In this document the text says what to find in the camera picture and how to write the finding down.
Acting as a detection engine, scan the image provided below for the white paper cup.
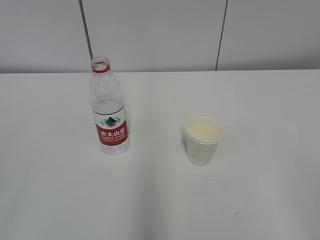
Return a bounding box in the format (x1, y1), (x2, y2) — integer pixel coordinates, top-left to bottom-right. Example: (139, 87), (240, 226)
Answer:
(184, 117), (224, 167)

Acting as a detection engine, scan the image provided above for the Nongfu Spring water bottle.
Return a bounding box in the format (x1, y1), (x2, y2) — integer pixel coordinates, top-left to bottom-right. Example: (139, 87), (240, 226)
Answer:
(89, 57), (130, 156)

